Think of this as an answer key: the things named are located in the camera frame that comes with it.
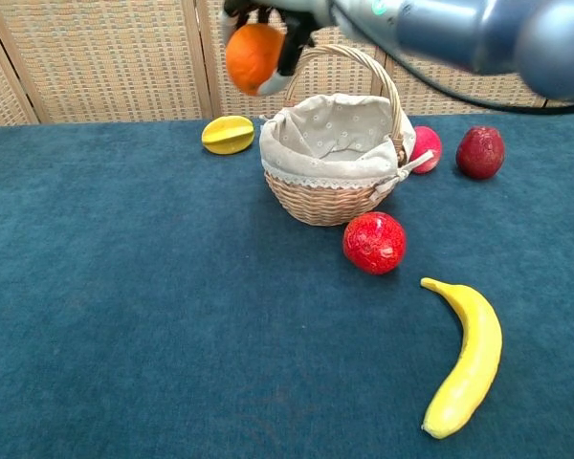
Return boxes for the yellow banana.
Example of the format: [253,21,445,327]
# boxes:
[419,276,503,441]

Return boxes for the yellow starfruit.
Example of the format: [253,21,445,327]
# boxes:
[200,115,256,156]

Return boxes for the blue table cloth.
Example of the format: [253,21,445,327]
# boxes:
[0,110,574,459]

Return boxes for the dark red avocado-shaped fruit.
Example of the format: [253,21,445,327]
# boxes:
[455,125,506,181]

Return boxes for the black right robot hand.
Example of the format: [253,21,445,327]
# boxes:
[218,0,339,97]

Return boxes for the black cable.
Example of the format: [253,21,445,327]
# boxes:
[372,42,574,115]

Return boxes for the orange fruit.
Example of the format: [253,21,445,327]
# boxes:
[225,23,286,97]

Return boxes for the pink red peach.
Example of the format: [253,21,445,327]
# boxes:
[408,125,444,175]

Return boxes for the wicker basket with cloth liner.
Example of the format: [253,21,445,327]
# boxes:
[258,43,434,228]

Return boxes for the shiny red apple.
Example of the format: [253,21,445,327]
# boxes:
[342,211,408,276]

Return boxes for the woven folding screen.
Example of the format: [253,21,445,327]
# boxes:
[0,0,574,130]

